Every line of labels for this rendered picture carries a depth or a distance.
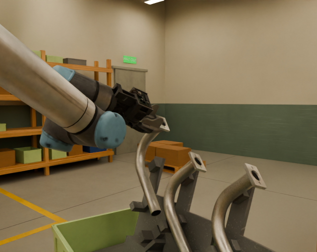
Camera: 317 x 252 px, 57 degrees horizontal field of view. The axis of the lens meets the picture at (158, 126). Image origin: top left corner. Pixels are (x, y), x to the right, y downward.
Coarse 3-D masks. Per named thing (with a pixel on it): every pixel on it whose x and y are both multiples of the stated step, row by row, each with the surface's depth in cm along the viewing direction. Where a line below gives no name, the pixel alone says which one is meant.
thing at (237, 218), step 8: (248, 192) 66; (240, 200) 66; (248, 200) 65; (232, 208) 68; (240, 208) 66; (248, 208) 65; (232, 216) 67; (240, 216) 66; (232, 224) 67; (240, 224) 65; (232, 232) 66; (240, 232) 64; (240, 240) 64; (248, 240) 62; (240, 248) 63; (248, 248) 62; (256, 248) 60; (264, 248) 59
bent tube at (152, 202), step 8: (160, 128) 87; (168, 128) 89; (144, 136) 92; (152, 136) 91; (144, 144) 92; (136, 152) 93; (144, 152) 93; (136, 160) 92; (136, 168) 91; (144, 168) 90; (144, 176) 88; (144, 184) 86; (144, 192) 85; (152, 192) 84; (152, 200) 82; (152, 208) 80
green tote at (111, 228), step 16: (128, 208) 102; (64, 224) 90; (80, 224) 93; (96, 224) 96; (112, 224) 99; (128, 224) 103; (64, 240) 79; (80, 240) 93; (96, 240) 96; (112, 240) 100
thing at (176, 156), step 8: (152, 144) 589; (160, 144) 589; (168, 144) 595; (176, 144) 604; (152, 152) 569; (160, 152) 552; (168, 152) 538; (176, 152) 524; (184, 152) 536; (144, 160) 587; (168, 160) 539; (176, 160) 525; (184, 160) 537; (176, 168) 525
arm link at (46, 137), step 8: (48, 120) 66; (48, 128) 65; (56, 128) 63; (40, 136) 66; (48, 136) 64; (56, 136) 64; (64, 136) 63; (40, 144) 66; (48, 144) 64; (56, 144) 64; (64, 144) 65; (72, 144) 68
